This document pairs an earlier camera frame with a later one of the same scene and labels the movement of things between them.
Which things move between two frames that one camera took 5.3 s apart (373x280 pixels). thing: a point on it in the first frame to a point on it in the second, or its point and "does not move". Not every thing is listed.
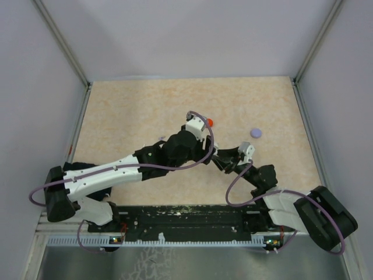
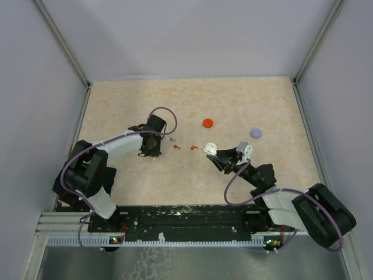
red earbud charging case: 210,122 does not move
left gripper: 203,153 to 155,152
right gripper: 231,154 does not move
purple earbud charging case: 256,133 does not move
